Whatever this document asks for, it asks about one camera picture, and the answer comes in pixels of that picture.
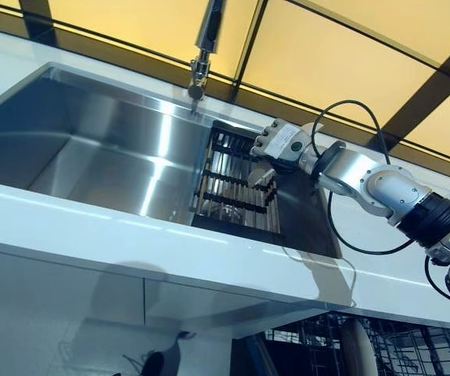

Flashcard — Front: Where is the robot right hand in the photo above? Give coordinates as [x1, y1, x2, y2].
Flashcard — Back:
[248, 118, 317, 174]

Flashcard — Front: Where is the black sink dish rack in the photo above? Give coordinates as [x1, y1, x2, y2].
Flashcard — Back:
[189, 120, 287, 237]

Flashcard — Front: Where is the steel sink drain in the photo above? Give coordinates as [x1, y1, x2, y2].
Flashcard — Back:
[204, 201, 246, 221]

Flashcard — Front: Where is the chrome gooseneck faucet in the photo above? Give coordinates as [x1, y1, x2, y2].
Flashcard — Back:
[186, 0, 226, 115]

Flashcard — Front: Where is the stainless steel kitchen sink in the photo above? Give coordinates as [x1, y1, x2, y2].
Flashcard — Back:
[0, 62, 344, 260]

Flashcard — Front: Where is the white kitchen cabinet door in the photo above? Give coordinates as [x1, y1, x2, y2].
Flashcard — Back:
[0, 247, 148, 376]
[143, 275, 328, 342]

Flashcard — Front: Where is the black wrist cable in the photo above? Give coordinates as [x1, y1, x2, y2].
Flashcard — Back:
[310, 99, 450, 306]

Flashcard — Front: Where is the black wire dishwasher rack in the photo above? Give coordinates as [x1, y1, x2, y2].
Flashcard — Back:
[247, 310, 450, 376]

